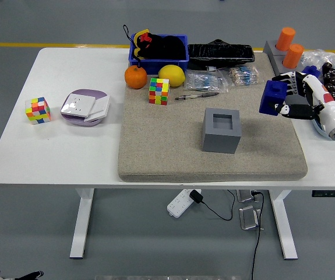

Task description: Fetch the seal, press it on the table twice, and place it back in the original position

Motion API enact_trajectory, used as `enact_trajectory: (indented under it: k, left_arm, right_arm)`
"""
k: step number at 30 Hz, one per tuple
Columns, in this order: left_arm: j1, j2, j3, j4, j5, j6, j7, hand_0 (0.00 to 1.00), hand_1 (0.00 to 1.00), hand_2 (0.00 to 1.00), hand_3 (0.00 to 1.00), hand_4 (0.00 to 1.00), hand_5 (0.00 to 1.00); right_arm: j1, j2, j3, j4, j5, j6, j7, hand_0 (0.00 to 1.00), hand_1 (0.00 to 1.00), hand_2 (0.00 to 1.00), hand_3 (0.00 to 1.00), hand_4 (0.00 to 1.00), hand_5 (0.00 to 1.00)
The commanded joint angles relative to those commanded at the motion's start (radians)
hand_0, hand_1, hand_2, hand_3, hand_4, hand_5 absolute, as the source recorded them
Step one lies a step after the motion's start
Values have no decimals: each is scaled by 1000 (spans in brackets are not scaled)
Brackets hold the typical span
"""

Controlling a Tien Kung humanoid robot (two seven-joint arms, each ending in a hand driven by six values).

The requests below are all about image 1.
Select blue seal stamp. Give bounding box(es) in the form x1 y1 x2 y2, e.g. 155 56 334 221
302 65 321 76
259 80 289 117

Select long black floor cable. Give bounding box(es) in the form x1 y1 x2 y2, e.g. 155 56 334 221
250 191 265 280

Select black keyboard in plastic wrap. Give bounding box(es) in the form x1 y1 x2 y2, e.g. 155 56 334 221
187 38 256 67

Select blue plastic bin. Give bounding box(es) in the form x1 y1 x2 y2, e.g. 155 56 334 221
128 34 190 75

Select yellow black toy with strap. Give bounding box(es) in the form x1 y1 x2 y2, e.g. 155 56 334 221
122 24 154 69

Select colourful puzzle cube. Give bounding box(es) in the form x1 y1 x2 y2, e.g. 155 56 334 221
148 77 170 106
24 97 52 125

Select white table leg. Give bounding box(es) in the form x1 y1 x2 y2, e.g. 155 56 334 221
269 189 298 260
69 188 94 259

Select dark brown knobs cluster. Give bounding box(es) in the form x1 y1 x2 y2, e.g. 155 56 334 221
321 62 335 100

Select white wall socket panel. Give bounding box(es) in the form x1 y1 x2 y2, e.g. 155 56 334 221
60 93 97 118

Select white power strip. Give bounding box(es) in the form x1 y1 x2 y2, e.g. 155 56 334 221
167 188 202 218

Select thin black adapter cable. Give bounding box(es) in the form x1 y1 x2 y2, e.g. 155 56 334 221
199 189 235 221

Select white wall switch panel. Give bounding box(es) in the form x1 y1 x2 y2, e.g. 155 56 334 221
84 95 111 123

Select yellow lemon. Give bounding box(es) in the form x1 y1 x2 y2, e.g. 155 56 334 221
158 64 186 88

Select orange fruit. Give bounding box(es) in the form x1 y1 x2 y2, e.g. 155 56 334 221
124 65 148 90

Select black table control panel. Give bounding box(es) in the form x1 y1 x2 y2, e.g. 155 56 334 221
311 190 335 198

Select black plug adapter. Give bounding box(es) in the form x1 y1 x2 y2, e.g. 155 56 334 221
189 189 204 204

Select metal bracket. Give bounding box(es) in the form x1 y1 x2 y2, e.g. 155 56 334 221
236 189 258 202
239 205 263 232

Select grey cylinder holder block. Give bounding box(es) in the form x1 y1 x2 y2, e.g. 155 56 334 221
270 54 305 77
262 40 284 56

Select clear bag of resistors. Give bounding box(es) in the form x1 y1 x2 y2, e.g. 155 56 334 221
225 65 262 88
184 69 229 93

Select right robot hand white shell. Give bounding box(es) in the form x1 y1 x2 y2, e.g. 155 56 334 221
271 71 335 134

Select grey-brown mat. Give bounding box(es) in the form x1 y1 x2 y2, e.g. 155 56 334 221
117 52 308 183

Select orange cylinder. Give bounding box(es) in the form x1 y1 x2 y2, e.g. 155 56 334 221
282 44 304 69
276 27 296 51

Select clear crumpled plastic bag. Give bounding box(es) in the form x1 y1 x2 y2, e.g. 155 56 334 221
299 48 335 103

